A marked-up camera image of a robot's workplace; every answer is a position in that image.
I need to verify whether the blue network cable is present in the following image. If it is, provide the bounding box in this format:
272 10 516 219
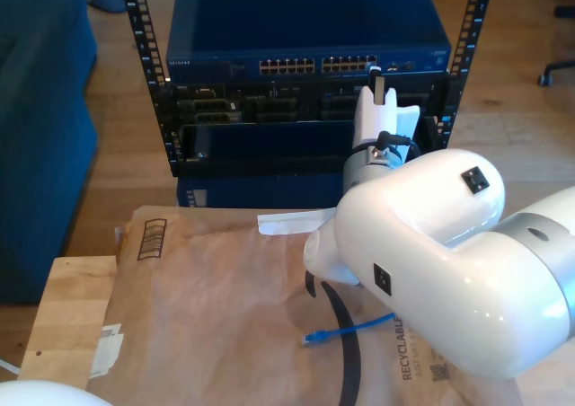
301 313 395 347

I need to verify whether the black rack server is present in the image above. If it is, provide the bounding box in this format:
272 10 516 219
170 78 450 124

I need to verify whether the black rack shelf tray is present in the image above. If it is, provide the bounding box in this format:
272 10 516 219
172 116 444 178

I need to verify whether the dark blue base box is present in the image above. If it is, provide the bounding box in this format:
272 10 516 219
175 172 356 209

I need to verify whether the long white tape strip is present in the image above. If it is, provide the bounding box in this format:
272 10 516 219
257 207 338 236

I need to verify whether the black office chair base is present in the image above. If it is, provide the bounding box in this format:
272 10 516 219
537 4 575 87

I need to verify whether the brown packing paper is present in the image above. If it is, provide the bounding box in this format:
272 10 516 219
86 205 525 406

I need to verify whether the blue slipper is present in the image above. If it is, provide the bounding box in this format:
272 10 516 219
87 0 128 14

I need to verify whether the blue sofa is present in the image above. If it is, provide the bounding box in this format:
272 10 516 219
0 0 99 306

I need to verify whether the white printed label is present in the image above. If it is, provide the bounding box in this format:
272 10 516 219
89 322 125 378

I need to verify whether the short black connector cable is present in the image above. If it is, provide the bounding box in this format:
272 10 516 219
376 129 422 161

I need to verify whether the blue network switch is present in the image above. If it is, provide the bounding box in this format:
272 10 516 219
164 0 452 83

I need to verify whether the black rack frame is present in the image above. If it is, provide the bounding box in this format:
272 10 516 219
119 0 498 178

